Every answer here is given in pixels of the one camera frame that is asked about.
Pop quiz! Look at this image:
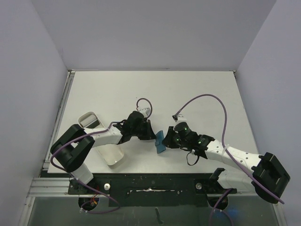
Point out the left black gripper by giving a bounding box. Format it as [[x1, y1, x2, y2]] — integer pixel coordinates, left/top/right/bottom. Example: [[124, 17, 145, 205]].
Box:
[[131, 120, 156, 140]]

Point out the blue leather card holder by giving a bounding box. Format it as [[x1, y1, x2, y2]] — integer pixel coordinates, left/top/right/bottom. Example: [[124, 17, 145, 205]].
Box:
[[155, 130, 166, 154]]

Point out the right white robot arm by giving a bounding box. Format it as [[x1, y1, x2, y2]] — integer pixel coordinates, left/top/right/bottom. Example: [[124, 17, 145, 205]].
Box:
[[162, 122, 290, 204]]

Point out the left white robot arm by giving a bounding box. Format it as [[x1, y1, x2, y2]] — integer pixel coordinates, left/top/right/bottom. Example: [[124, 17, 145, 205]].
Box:
[[50, 108, 156, 194]]

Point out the white oblong plastic tray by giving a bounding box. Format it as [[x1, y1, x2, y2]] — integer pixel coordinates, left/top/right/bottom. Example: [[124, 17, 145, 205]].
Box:
[[82, 112, 124, 168]]

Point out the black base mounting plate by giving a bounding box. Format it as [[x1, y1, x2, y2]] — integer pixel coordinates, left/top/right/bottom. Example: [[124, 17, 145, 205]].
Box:
[[68, 168, 226, 207]]

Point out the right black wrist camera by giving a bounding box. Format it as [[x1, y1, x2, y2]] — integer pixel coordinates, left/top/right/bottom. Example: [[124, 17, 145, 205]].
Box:
[[173, 114, 191, 136]]

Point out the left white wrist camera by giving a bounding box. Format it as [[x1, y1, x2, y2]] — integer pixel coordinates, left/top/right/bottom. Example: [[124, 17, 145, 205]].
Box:
[[136, 107, 152, 119]]

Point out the aluminium left side rail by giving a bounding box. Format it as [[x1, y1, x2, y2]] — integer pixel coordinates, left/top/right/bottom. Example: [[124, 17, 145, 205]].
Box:
[[41, 70, 76, 170]]

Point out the aluminium rail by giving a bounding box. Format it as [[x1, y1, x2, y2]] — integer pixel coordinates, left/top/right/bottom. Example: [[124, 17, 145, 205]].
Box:
[[27, 178, 287, 226], [41, 70, 76, 170]]

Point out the aluminium front rail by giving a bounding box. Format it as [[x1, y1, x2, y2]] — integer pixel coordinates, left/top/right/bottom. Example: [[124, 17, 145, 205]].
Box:
[[27, 178, 287, 226]]

